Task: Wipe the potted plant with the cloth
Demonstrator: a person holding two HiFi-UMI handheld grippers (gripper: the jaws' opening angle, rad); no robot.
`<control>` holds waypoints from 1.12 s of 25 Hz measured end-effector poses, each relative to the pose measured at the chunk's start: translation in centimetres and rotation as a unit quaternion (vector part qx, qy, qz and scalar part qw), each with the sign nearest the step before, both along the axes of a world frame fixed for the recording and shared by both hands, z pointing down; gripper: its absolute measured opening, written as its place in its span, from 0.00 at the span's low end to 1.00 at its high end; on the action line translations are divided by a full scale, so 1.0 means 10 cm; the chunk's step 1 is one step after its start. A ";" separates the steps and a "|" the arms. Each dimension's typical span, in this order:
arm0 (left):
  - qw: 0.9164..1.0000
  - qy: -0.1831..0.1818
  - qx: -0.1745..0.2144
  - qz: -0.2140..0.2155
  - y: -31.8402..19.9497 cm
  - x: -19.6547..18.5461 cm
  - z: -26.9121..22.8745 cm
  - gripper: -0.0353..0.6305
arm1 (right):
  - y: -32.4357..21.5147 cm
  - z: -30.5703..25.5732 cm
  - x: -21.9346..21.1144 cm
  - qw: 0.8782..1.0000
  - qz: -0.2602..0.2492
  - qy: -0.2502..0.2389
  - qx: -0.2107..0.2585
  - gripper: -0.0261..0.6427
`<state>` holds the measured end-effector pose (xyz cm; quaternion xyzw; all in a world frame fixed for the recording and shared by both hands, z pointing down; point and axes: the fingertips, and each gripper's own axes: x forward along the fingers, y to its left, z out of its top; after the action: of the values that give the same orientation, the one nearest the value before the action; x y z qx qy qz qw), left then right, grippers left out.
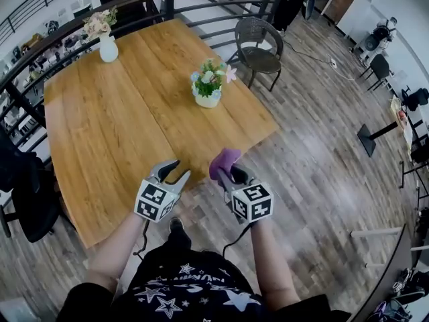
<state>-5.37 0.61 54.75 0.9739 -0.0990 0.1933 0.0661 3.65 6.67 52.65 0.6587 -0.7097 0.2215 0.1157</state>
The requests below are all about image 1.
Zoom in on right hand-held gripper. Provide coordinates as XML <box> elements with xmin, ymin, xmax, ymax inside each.
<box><xmin>216</xmin><ymin>165</ymin><xmax>275</xmax><ymax>226</ymax></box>

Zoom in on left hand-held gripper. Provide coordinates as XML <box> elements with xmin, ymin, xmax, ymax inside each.
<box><xmin>133</xmin><ymin>160</ymin><xmax>192</xmax><ymax>223</ymax></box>

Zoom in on purple cloth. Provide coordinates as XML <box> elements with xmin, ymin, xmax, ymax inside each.
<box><xmin>208</xmin><ymin>148</ymin><xmax>242</xmax><ymax>180</ymax></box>

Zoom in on small white flower pot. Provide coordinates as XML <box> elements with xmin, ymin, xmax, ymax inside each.
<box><xmin>190</xmin><ymin>58</ymin><xmax>238</xmax><ymax>109</ymax></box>

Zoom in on person's left forearm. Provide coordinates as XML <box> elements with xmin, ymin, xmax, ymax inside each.
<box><xmin>86</xmin><ymin>213</ymin><xmax>148</xmax><ymax>288</ymax></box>

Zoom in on person's right forearm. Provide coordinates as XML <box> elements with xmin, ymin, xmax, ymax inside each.
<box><xmin>250</xmin><ymin>221</ymin><xmax>301</xmax><ymax>307</ymax></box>

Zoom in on person's black trousers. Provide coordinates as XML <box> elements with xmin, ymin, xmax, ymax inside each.
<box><xmin>147</xmin><ymin>228</ymin><xmax>229</xmax><ymax>261</ymax></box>

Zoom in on person's black star-print shirt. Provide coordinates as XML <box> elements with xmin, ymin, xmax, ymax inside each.
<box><xmin>56</xmin><ymin>246</ymin><xmax>349</xmax><ymax>322</ymax></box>

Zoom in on brown wicker chair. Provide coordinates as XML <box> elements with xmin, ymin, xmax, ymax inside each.
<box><xmin>234</xmin><ymin>16</ymin><xmax>285</xmax><ymax>93</ymax></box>

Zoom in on black mesh office chair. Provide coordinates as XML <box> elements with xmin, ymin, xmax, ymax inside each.
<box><xmin>0</xmin><ymin>125</ymin><xmax>61</xmax><ymax>244</ymax></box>

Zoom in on white vase with pink flowers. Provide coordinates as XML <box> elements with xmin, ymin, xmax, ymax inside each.
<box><xmin>82</xmin><ymin>6</ymin><xmax>119</xmax><ymax>63</ymax></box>

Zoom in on black four-legged chair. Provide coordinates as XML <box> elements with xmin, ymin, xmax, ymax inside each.
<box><xmin>360</xmin><ymin>54</ymin><xmax>391</xmax><ymax>92</ymax></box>

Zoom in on black high-back office chair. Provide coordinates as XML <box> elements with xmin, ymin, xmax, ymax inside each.
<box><xmin>401</xmin><ymin>87</ymin><xmax>429</xmax><ymax>112</ymax></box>

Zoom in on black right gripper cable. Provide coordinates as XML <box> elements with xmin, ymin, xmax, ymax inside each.
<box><xmin>222</xmin><ymin>223</ymin><xmax>252</xmax><ymax>258</ymax></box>

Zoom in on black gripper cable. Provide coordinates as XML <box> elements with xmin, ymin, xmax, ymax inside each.
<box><xmin>133</xmin><ymin>219</ymin><xmax>150</xmax><ymax>256</ymax></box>
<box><xmin>222</xmin><ymin>223</ymin><xmax>252</xmax><ymax>258</ymax></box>

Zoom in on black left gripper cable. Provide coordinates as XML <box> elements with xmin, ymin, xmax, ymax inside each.
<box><xmin>133</xmin><ymin>219</ymin><xmax>150</xmax><ymax>256</ymax></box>

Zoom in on wooden table with black pedestal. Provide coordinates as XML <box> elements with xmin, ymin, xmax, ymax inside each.
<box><xmin>357</xmin><ymin>95</ymin><xmax>416</xmax><ymax>158</ymax></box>

